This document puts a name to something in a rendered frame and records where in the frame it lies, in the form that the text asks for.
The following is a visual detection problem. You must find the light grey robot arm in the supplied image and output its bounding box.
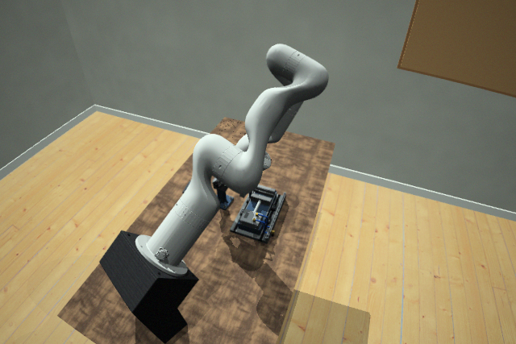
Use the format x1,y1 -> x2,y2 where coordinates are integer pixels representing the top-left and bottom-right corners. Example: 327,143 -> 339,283
135,44 -> 329,276

